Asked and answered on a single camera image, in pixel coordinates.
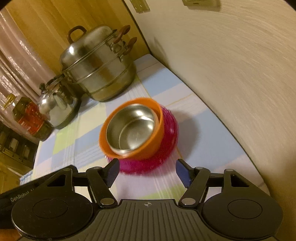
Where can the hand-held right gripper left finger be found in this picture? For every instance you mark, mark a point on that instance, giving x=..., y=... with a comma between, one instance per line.
x=113, y=172

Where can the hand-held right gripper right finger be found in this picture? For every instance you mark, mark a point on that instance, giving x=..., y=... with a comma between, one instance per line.
x=182, y=172

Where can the orange plastic bowl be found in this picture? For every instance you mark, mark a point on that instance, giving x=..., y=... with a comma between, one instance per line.
x=148, y=150

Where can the stainless steel bowl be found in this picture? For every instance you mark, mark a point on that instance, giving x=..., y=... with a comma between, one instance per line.
x=131, y=129

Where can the person's left hand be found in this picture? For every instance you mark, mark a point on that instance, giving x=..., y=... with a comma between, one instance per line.
x=8, y=235

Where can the blue white checked towel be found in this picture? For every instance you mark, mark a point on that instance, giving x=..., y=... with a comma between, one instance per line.
x=26, y=178

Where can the checked pastel tablecloth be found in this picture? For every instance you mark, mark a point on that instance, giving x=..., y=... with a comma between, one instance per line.
x=208, y=148

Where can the black metal rack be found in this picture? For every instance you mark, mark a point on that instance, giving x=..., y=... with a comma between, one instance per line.
x=16, y=143

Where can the cooking oil bottle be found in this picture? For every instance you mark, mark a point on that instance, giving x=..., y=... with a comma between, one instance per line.
x=30, y=115

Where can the stainless steel kettle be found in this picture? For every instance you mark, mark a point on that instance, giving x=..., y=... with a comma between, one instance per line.
x=57, y=109

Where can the stainless steel steamer pot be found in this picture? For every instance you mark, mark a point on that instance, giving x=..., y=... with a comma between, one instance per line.
x=99, y=69

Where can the sheer patterned curtain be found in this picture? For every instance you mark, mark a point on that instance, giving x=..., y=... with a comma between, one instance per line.
x=13, y=58

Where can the beige wall switch plate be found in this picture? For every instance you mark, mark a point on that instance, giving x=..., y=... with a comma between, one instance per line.
x=135, y=5
x=145, y=4

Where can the beige wall socket plate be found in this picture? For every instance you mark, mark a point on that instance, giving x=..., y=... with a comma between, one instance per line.
x=201, y=2

